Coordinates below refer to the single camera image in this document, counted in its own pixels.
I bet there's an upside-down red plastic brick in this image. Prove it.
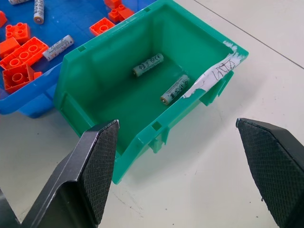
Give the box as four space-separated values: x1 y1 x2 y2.
0 36 49 71

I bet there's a white paper label tape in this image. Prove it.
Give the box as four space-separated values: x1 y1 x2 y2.
182 40 243 99

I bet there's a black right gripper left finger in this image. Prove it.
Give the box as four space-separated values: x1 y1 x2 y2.
20 119 120 228

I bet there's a blue plastic tray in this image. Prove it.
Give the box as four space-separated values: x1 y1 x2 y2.
0 0 159 119

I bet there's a green plastic bin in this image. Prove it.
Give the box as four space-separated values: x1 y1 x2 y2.
53 0 249 186

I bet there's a red 2x2 plastic brick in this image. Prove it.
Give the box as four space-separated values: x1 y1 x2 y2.
5 22 32 45

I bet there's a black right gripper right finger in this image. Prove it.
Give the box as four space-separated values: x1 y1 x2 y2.
235 117 304 228

